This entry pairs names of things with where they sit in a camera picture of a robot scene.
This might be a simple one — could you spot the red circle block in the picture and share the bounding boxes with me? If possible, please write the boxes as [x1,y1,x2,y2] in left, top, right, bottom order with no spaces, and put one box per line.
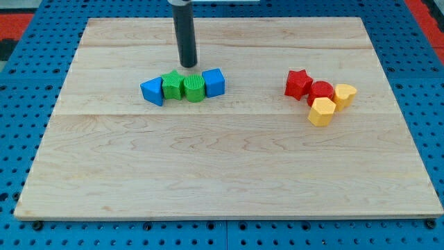
[307,81,334,106]

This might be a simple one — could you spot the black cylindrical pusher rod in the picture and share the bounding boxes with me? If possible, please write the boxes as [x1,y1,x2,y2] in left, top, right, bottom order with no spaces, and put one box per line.
[168,0,198,68]

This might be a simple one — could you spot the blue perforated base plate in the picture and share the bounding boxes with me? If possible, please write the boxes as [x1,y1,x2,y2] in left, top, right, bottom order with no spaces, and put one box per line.
[1,0,443,249]

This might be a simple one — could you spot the green star block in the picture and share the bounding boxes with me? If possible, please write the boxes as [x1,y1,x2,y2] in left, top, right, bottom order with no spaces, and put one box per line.
[161,69,185,100]

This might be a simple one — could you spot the light wooden board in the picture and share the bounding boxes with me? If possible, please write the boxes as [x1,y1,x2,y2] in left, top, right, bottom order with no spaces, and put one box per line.
[15,17,443,221]

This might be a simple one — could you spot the green circle block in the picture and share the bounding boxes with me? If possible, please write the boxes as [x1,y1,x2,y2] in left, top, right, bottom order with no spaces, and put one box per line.
[183,74,205,103]

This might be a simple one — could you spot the red star block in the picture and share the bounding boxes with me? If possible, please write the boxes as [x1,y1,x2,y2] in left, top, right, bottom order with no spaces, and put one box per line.
[284,69,313,101]

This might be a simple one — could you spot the blue triangle block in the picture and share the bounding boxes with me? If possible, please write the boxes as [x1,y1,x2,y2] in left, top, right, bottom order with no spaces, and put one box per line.
[140,77,164,106]

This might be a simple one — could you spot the yellow heart block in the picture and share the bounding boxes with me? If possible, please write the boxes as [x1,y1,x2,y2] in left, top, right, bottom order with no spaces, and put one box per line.
[333,84,357,111]

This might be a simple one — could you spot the blue cube block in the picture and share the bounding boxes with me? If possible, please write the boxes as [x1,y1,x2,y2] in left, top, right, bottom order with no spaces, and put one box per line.
[201,68,225,98]

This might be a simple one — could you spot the yellow hexagon block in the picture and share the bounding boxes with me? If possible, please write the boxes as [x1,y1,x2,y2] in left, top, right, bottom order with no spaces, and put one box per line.
[307,97,336,127]

